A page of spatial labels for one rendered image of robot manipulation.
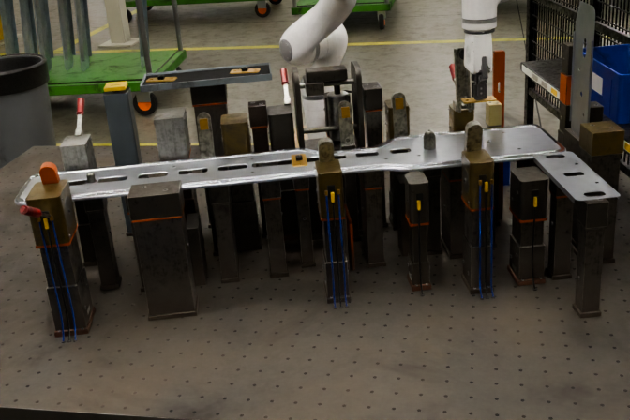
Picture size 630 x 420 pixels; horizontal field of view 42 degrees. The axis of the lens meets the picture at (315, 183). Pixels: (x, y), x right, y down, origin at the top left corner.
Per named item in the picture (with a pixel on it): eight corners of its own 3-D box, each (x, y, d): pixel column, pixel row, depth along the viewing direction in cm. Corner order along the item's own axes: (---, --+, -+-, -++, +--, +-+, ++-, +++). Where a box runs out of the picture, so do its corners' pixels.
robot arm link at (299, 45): (326, 62, 270) (286, 76, 262) (308, 33, 272) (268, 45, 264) (392, -32, 227) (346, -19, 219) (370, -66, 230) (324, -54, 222)
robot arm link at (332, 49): (294, 96, 272) (283, 26, 263) (337, 81, 282) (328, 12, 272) (316, 102, 263) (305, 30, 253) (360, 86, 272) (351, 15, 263)
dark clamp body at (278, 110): (279, 243, 235) (266, 115, 221) (277, 225, 246) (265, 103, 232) (304, 240, 236) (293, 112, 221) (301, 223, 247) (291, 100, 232)
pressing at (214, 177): (8, 211, 196) (7, 205, 195) (30, 177, 216) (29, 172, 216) (571, 155, 203) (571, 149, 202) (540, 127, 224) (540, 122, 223)
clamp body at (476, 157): (472, 302, 198) (472, 168, 184) (459, 278, 209) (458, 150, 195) (499, 299, 198) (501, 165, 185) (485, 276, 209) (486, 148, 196)
